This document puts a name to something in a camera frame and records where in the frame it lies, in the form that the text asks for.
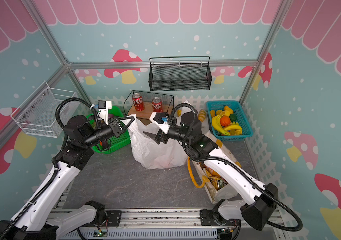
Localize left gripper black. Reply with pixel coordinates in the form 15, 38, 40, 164
83, 116, 135, 147

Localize white plastic grocery bag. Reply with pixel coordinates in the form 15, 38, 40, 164
128, 115, 187, 170

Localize yellow snack bag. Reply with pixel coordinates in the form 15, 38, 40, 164
203, 168, 227, 191

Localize canvas tote bag yellow handles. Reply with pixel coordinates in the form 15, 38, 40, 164
187, 130, 243, 205

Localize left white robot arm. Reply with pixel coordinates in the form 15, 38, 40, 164
0, 115, 134, 240

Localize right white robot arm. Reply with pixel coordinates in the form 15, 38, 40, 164
148, 112, 278, 231

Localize green plastic basket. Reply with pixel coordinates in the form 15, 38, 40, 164
92, 106, 131, 155

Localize red cola can left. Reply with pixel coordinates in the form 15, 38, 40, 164
132, 93, 144, 112

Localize red cola can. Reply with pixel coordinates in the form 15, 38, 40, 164
151, 97, 163, 113
132, 93, 144, 112

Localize red cola can right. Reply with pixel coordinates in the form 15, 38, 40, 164
151, 97, 163, 113

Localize small striped croissant right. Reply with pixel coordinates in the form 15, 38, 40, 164
197, 110, 206, 123

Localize yellow banana bunch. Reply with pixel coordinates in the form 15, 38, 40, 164
212, 115, 242, 136

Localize orange fruit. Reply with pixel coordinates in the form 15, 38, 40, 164
220, 116, 231, 127

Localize teal plastic basket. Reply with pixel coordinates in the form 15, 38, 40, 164
206, 100, 253, 141

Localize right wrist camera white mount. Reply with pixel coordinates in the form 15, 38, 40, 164
149, 112, 170, 134

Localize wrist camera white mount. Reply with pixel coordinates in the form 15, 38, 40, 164
149, 112, 170, 134
97, 100, 112, 125

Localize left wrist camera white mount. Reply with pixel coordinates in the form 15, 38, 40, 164
97, 100, 112, 125

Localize black wire two-tier shelf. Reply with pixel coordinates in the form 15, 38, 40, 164
123, 90, 174, 126

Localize black mesh wall basket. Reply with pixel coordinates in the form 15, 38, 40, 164
148, 56, 212, 92

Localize white wire wall basket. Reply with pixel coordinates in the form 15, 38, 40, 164
10, 82, 77, 138

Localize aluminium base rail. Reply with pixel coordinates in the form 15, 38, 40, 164
61, 208, 289, 240

